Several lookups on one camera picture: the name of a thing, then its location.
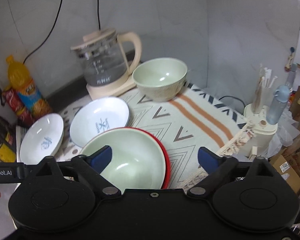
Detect black power cable thin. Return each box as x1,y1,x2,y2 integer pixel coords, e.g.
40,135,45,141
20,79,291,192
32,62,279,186
22,0,65,65

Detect orange juice bottle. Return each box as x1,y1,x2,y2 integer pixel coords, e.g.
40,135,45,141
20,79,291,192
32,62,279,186
6,55,52,120

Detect white plate sweet print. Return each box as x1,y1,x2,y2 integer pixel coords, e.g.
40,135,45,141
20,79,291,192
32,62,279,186
19,113,64,165

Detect white plate bakery print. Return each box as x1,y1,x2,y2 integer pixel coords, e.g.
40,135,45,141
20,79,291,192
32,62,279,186
70,97,130,148

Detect green bowl patterned outside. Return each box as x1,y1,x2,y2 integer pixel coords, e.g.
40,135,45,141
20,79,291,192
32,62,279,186
132,57,188,102

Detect glass kettle cream handle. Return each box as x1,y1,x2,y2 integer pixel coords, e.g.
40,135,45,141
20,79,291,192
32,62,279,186
70,28,142,87

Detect cardboard box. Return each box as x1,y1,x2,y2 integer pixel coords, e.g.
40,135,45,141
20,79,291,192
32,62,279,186
270,155,300,195

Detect cream appliance with straws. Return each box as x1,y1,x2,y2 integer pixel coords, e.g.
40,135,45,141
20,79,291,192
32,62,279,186
239,66,277,158

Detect patterned table cloth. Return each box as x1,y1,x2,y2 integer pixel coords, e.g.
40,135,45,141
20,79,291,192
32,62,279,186
56,85,251,191

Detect red cola can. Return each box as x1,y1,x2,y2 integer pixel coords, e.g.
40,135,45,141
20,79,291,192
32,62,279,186
2,85,35,127

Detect blue plastic bottle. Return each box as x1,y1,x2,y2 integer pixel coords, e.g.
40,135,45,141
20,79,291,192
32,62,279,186
266,85,290,125

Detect pale green bowl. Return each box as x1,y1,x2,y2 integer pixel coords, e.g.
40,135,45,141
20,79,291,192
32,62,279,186
80,128,168,190

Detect red plate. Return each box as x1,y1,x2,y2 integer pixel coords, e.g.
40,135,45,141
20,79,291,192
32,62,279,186
110,126,171,190

